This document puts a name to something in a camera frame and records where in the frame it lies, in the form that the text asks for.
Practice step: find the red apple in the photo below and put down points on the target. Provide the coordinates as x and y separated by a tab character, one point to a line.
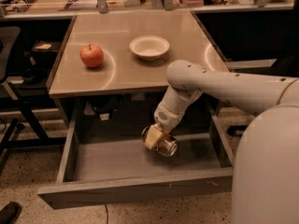
92	56

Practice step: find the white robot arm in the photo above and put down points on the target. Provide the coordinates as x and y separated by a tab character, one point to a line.
265	186

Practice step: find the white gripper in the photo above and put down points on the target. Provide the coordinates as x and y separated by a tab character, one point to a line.
168	117

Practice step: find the black box with label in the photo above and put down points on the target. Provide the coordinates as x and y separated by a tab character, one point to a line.
45	52

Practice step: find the black office chair left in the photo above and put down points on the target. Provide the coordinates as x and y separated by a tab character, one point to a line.
8	37

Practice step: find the grey cabinet with steel top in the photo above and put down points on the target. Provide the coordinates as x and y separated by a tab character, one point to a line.
122	71

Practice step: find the black shoe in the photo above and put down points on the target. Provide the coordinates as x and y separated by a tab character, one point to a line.
10	213

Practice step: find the white paper bowl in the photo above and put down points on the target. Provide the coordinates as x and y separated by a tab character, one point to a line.
149	47

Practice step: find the grey open top drawer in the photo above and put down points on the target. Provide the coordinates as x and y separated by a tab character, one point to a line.
106	162

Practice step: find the black device under counter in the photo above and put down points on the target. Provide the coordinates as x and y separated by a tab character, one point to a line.
105	103

